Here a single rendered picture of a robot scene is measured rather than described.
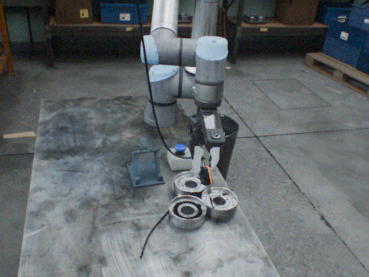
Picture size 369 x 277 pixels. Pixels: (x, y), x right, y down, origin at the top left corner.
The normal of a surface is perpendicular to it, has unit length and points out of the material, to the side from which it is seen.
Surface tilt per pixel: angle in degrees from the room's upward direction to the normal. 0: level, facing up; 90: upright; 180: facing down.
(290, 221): 0
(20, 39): 90
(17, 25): 90
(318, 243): 0
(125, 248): 0
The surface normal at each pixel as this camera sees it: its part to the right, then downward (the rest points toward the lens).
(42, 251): 0.07, -0.86
